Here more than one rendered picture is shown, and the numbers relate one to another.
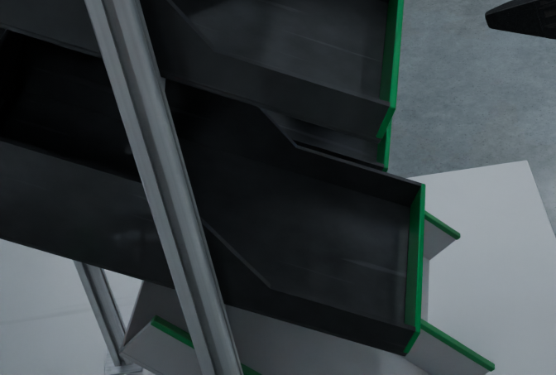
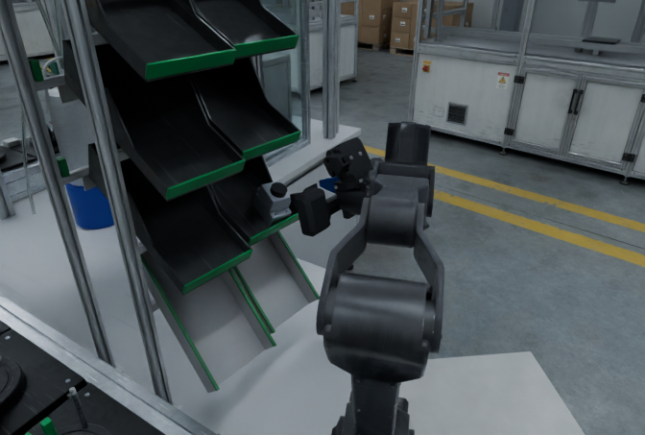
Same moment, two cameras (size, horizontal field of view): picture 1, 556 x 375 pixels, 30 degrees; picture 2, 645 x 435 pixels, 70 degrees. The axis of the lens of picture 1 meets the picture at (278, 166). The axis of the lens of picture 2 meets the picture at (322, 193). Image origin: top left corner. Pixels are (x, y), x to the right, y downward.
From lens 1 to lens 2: 48 cm
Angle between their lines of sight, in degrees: 25
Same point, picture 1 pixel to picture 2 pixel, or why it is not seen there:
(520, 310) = not seen: hidden behind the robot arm
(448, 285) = not seen: hidden behind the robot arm
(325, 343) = (216, 297)
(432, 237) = (310, 293)
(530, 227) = not seen: hidden behind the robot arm
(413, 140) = (475, 302)
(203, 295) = (120, 230)
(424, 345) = (254, 321)
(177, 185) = (111, 185)
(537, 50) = (563, 294)
